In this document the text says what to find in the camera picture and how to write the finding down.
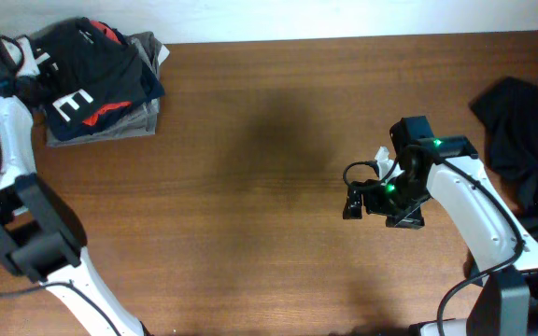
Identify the folded orange printed t-shirt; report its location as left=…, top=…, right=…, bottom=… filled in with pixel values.
left=82, top=20, right=132, bottom=126

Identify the black garment pile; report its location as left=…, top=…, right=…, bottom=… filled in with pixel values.
left=470, top=77, right=538, bottom=242

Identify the dark teal t-shirt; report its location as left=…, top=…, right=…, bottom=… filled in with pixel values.
left=34, top=18, right=147, bottom=127

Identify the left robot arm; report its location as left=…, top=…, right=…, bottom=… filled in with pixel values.
left=0, top=35, right=148, bottom=336

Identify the folded navy blue garment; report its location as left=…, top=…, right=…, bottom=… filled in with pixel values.
left=44, top=27, right=166, bottom=143

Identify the folded grey garment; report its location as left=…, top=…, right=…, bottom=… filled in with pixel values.
left=46, top=31, right=171, bottom=148

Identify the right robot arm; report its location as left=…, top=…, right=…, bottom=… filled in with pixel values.
left=343, top=116, right=538, bottom=336

